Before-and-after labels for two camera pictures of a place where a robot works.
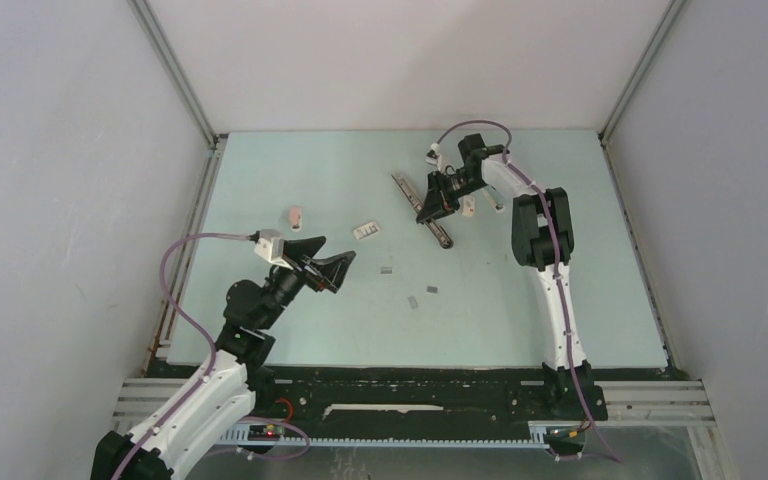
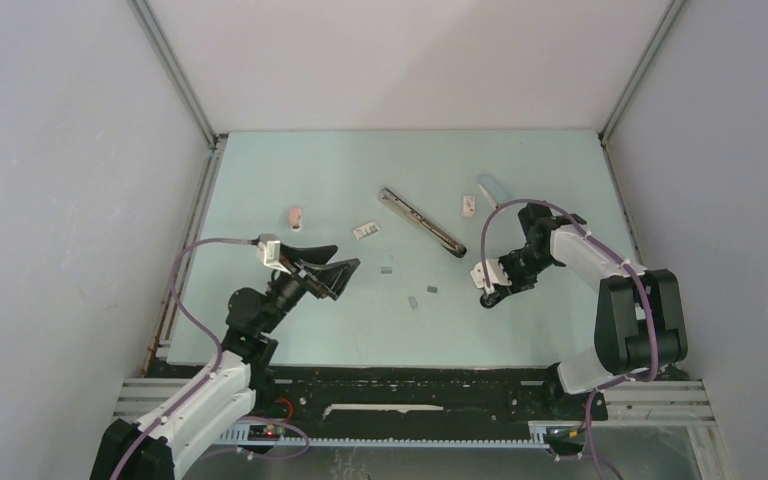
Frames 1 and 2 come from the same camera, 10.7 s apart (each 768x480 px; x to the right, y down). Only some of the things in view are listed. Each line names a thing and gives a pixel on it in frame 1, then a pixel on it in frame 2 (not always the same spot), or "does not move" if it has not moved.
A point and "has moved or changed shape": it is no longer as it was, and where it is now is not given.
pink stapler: x=296 y=218 does not move
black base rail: x=363 y=397 does not move
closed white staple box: x=468 y=206 does not move
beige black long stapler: x=416 y=203 has moved or changed shape
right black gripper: x=434 y=206 → x=517 y=286
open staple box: x=365 y=230 does not move
